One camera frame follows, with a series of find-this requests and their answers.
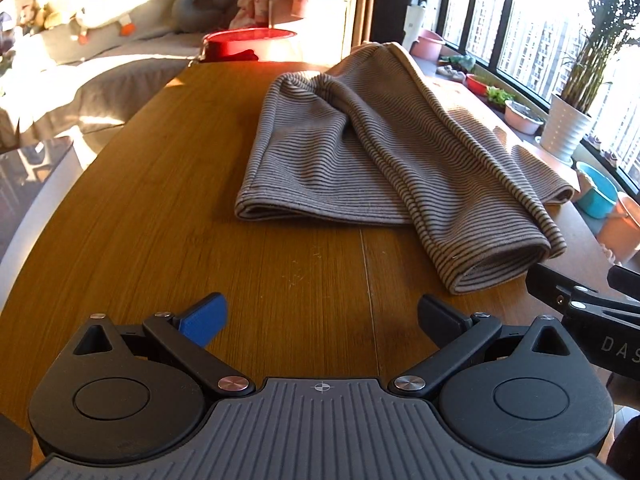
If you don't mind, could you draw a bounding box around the tall green palm plant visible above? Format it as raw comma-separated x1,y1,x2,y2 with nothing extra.
555,0,640,116

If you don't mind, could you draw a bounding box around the small red basin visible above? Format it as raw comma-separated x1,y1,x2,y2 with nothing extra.
465,73,493,97

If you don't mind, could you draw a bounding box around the dark glass side table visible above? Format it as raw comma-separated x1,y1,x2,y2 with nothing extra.
0,135,83,261

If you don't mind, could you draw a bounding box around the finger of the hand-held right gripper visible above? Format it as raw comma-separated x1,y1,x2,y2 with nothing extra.
606,264,640,294
525,261,640,320

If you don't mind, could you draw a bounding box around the white floor washer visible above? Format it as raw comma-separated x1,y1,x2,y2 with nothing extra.
406,0,442,54

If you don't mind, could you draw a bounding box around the orange pink basin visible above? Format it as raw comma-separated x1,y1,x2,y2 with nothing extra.
597,192,640,266

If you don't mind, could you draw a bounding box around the black window frame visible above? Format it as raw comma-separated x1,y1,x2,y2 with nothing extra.
415,0,640,196

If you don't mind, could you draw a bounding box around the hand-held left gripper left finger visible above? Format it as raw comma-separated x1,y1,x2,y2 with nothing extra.
74,292,256,395

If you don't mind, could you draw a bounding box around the grey striped garment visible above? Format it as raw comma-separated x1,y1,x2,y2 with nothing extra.
234,41,577,296

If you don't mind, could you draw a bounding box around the brown curtain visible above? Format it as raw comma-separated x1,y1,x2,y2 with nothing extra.
350,0,416,51

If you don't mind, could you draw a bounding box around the pink bucket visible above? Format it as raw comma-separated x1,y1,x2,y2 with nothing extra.
411,29,446,61

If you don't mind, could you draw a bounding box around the white pink basin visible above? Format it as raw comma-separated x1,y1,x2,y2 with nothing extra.
504,100,546,136

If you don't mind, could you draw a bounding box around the green leafy plant tray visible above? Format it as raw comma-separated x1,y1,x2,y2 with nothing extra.
485,86,516,111

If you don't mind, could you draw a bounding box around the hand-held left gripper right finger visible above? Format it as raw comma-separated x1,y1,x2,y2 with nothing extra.
392,294,568,401

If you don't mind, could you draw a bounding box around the grey round pillow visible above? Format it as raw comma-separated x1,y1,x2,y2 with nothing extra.
172,0,238,33

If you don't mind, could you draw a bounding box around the large red round tub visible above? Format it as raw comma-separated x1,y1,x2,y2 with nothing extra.
201,28,299,63

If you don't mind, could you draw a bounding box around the white ribbed plant pot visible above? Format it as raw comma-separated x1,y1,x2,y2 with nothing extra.
540,94,593,163

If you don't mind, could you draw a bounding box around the white goose plush toy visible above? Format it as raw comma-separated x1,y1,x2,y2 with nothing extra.
75,0,156,43

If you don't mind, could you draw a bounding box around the blue basin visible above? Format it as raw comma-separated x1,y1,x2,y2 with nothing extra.
575,161,621,220

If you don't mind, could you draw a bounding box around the grey beige sofa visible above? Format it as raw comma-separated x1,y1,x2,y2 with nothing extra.
0,0,353,148

